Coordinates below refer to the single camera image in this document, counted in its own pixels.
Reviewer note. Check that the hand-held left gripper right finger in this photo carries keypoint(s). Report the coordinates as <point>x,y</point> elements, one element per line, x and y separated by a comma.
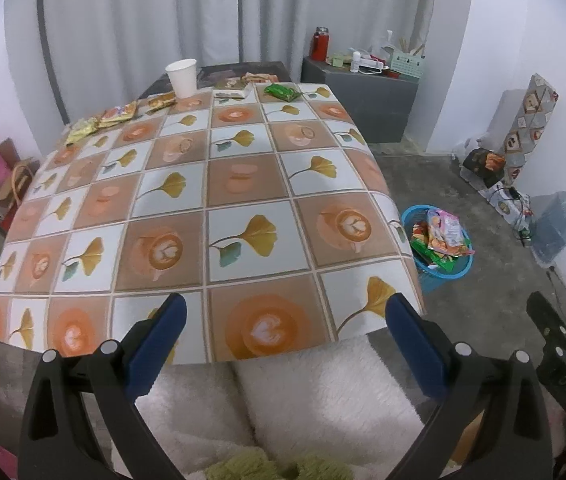
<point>415,345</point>

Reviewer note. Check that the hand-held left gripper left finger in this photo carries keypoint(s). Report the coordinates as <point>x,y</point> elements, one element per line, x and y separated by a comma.
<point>155,345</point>

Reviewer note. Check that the blue plastic basket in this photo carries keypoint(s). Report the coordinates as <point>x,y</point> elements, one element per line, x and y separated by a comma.
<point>438,282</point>

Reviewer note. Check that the red orange snack packet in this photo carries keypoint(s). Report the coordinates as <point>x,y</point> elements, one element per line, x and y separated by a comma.
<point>453,247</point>

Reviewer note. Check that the green potato chip bag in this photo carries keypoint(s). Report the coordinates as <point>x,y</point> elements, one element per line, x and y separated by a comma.
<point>420,240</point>

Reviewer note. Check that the blue water jug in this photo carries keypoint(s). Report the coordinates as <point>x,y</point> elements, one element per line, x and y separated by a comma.
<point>558,230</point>

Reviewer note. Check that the small green device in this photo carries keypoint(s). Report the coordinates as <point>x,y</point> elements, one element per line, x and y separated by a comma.
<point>526,239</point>

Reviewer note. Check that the patterned floor sheet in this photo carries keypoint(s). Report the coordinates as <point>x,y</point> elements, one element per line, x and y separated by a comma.
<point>505,207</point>

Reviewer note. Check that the black power adapter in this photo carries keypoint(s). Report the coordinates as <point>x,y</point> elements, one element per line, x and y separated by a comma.
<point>513,193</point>

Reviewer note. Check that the green fluffy cloth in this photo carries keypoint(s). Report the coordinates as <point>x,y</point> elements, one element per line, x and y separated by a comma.
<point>263,467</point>

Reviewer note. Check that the black orange bag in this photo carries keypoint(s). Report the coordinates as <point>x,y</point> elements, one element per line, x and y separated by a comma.
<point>483,167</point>

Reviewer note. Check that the brown paper bag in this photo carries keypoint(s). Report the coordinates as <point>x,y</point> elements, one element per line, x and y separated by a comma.
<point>18,195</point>

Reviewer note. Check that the patterned folded cloth roll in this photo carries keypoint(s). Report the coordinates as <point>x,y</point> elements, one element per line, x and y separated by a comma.
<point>530,120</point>

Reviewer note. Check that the yellow green snack packet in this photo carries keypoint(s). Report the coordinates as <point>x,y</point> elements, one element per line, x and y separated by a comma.
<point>83,130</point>

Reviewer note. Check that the orange yellow snack packet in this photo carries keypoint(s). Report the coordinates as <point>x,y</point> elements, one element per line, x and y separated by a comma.
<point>118,115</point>

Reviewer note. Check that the brown cardboard piece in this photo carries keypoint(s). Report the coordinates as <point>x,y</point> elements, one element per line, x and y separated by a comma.
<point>8,152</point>

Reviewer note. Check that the brown yellow snack packet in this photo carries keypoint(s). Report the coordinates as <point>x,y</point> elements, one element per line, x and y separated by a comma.
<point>160,101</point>

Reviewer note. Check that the grey cabinet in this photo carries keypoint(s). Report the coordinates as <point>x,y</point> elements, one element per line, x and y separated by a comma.
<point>363,105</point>

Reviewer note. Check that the small white tray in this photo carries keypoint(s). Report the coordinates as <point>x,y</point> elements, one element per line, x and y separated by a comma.
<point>230,93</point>

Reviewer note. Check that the white paper cup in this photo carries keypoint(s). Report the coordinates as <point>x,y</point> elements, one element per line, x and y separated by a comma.
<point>182,77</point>

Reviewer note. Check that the green patterned box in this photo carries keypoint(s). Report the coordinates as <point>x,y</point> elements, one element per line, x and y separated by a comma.
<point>408,65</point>

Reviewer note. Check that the tan snack packet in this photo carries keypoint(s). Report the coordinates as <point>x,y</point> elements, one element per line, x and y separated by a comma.
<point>258,79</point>

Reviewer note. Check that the dark wooden table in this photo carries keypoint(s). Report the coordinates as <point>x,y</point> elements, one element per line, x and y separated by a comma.
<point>233,70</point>

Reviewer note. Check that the small white bottle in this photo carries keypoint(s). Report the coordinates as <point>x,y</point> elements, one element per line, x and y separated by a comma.
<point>356,61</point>

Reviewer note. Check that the red thermos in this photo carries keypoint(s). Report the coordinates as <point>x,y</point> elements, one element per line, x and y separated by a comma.
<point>319,45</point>

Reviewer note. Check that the grey curtain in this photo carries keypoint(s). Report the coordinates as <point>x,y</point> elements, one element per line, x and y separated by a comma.
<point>138,15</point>

